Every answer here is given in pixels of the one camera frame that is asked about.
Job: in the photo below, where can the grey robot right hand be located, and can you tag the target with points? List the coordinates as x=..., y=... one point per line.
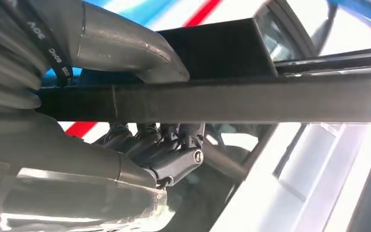
x=76, y=185

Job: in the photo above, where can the blue metal shelf rack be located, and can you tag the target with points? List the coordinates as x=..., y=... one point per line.
x=364, y=12

